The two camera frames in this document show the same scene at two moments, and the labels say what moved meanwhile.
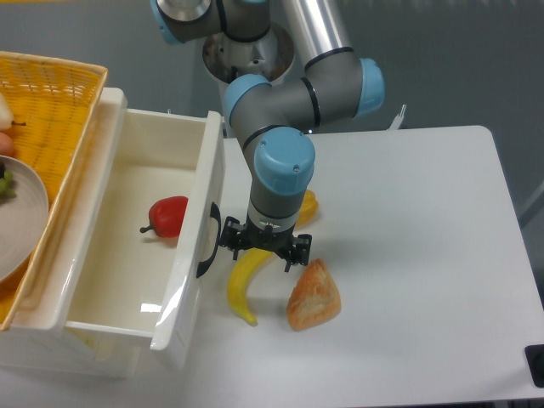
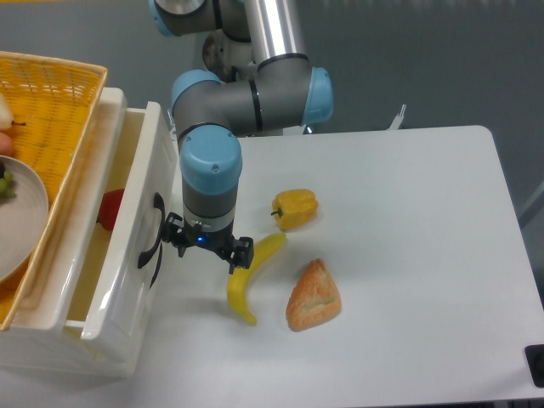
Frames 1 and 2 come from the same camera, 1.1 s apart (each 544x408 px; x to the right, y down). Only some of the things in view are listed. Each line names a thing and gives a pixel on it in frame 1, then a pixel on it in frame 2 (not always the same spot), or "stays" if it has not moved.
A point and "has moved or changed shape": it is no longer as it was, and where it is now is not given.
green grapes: (8, 185) stays
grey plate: (24, 217) stays
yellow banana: (240, 273) stays
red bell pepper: (167, 216) → (109, 207)
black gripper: (236, 235) → (238, 252)
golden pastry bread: (314, 298) stays
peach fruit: (7, 146) stays
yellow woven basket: (52, 103) stays
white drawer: (124, 280) has moved or changed shape
